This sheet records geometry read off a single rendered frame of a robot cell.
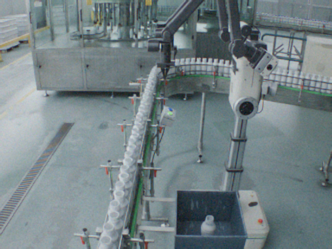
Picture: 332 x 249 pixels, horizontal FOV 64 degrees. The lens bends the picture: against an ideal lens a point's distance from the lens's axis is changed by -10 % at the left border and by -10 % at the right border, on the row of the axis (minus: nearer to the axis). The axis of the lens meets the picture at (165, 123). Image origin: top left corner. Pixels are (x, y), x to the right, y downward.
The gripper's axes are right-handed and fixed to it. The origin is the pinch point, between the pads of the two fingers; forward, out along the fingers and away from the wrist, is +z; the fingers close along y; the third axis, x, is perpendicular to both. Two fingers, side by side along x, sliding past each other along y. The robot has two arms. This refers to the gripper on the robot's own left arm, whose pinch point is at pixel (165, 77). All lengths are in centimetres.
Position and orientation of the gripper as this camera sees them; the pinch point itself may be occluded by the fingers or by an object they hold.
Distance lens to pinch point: 162.3
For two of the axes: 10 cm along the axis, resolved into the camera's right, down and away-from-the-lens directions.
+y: 10.0, 0.6, -0.3
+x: 0.5, -4.4, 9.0
